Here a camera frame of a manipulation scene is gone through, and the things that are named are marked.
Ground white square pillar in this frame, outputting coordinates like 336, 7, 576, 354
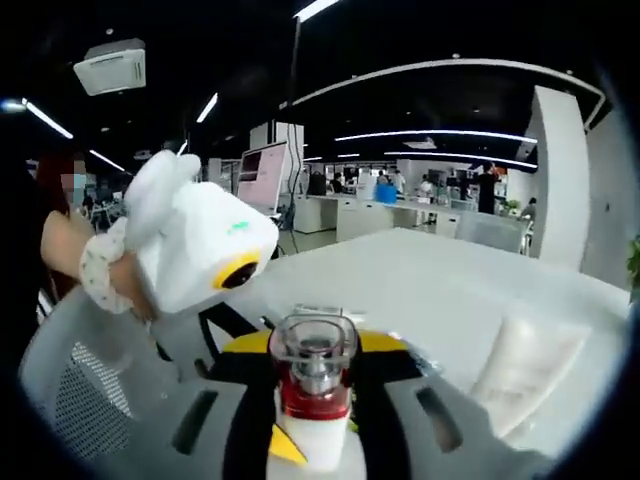
528, 84, 590, 264

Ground white counter row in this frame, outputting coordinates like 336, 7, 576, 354
294, 192, 461, 244

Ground person's left hand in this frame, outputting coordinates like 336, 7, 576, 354
112, 252, 164, 326

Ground pink monitor screen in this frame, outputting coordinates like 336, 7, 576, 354
236, 140, 290, 212

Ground white skincare tube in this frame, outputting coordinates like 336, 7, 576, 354
468, 313, 592, 442

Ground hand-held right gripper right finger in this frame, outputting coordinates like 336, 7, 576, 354
349, 329, 551, 480

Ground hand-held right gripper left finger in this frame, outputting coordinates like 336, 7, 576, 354
129, 332, 284, 480

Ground grey mesh office chair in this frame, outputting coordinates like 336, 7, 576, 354
18, 287, 281, 480

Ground white red-ringed skincare bottle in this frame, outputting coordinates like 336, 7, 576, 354
264, 313, 362, 480

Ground ceiling air conditioner unit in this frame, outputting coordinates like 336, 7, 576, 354
73, 38, 148, 97

